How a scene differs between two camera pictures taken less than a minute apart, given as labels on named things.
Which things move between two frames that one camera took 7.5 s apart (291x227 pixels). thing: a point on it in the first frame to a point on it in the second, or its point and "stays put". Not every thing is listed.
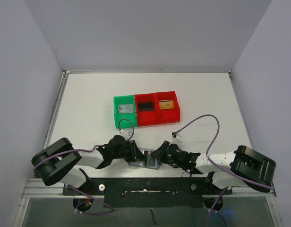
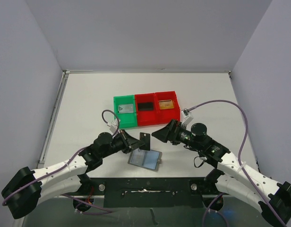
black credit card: [150, 161] to [146, 137]
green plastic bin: [125, 111] stays put
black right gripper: [163, 151] to [173, 131]
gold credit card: [166, 104] stays put
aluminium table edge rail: [65, 73] stays put
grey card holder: [149, 162] stays put
